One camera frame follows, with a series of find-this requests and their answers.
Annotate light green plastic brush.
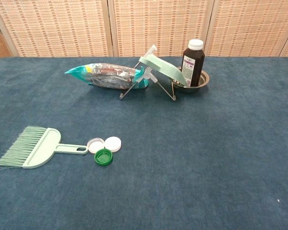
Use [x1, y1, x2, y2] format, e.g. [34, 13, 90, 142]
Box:
[0, 126, 89, 170]

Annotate plain white bottle cap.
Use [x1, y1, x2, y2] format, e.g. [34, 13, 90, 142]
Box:
[104, 136, 122, 152]

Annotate white cap with rim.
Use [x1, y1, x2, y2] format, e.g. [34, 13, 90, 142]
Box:
[86, 138, 105, 154]

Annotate green bottle cap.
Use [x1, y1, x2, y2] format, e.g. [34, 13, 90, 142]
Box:
[94, 148, 113, 166]

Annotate dark brown medicine bottle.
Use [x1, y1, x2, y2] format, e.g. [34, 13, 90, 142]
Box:
[181, 39, 206, 87]

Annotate light green dustpan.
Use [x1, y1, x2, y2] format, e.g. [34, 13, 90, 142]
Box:
[138, 54, 188, 86]

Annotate stainless steel bowl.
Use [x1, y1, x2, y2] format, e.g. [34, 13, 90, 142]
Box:
[170, 67, 211, 94]

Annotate teal and silver snack bag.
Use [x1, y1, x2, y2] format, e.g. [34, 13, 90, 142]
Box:
[64, 62, 151, 91]

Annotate metal wire stand white clips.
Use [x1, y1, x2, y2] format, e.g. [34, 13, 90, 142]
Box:
[119, 44, 177, 102]

